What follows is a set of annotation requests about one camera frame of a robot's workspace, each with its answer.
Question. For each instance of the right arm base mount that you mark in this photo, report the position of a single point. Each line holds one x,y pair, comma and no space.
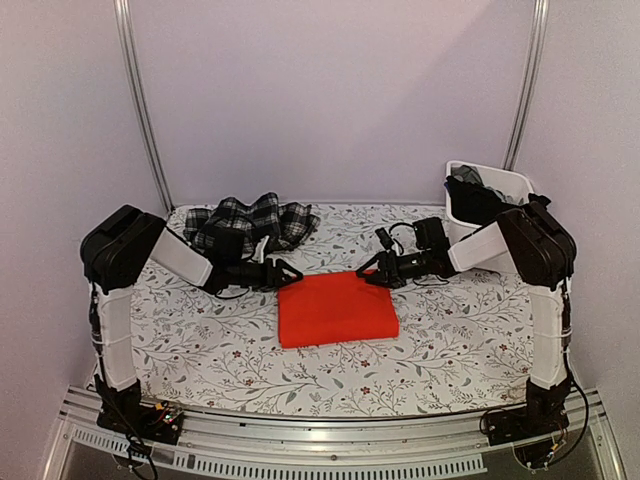
543,413

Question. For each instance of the right aluminium frame post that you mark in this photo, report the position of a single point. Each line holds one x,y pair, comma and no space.
533,60

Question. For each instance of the black garment in bin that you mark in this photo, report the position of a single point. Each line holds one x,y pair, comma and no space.
476,204

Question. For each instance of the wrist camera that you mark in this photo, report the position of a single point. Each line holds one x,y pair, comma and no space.
261,250
388,241

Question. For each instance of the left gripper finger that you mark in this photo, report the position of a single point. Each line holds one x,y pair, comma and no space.
286,281
286,270

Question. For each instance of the left aluminium frame post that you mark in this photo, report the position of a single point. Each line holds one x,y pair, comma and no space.
124,23

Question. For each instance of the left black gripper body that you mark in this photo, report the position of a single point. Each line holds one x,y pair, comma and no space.
259,280

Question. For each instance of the red orange garment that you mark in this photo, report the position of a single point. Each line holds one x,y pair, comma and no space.
334,308

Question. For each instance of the black white plaid skirt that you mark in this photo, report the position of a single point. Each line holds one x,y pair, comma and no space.
287,225

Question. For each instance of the white plastic laundry bin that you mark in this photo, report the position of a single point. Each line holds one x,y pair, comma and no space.
484,247

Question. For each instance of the aluminium frame post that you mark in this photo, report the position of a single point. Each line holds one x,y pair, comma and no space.
124,23
533,60

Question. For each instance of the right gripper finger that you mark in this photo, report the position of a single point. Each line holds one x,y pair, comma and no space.
371,265
381,280

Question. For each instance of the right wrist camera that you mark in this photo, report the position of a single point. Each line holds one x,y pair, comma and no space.
388,241

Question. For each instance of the aluminium front rail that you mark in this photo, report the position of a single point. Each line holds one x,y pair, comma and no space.
236,445

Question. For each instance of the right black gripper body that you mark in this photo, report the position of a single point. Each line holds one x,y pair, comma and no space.
402,272

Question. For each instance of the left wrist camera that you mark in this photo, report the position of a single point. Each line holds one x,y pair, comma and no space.
261,250

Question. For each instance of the grey garment in bin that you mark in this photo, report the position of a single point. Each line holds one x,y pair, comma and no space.
466,173

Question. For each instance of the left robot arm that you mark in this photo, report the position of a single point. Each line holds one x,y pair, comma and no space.
114,255

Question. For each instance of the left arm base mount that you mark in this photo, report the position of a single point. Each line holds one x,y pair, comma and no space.
123,412

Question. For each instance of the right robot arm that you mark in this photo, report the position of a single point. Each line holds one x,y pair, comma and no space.
543,254

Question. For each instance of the floral patterned table mat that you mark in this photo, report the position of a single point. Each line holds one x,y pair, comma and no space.
464,343

